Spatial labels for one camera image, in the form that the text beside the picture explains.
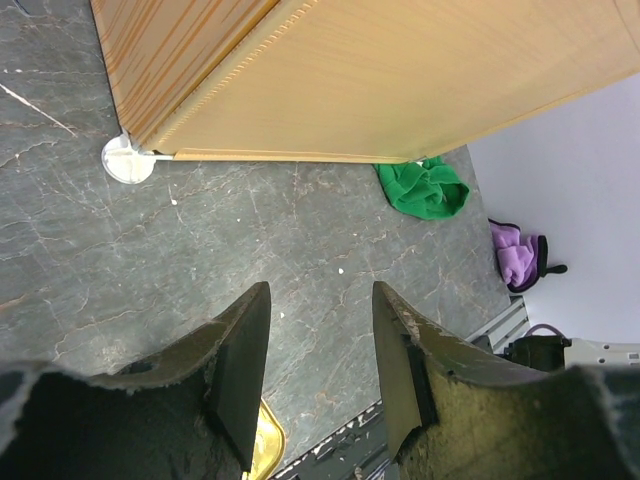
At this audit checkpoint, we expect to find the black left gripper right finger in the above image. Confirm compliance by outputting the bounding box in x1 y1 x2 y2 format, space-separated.
372 281 639 479

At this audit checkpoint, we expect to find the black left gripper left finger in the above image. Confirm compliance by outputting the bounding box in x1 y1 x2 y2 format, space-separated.
1 282 271 479

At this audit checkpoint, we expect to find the gold rectangular meat tin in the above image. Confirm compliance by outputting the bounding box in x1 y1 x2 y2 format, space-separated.
242 399 286 480

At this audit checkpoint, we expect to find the wooden cube cabinet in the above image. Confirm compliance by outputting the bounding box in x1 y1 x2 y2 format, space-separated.
91 0 639 184

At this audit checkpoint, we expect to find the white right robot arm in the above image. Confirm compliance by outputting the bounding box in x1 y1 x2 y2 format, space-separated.
372 282 639 479

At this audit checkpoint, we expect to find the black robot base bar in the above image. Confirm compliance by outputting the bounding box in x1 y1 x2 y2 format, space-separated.
271 400 399 480

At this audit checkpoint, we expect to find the purple cloth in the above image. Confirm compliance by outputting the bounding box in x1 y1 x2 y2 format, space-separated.
489 219 568 294

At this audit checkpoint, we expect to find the green cloth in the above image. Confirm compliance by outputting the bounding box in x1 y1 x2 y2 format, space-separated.
373 156 470 221

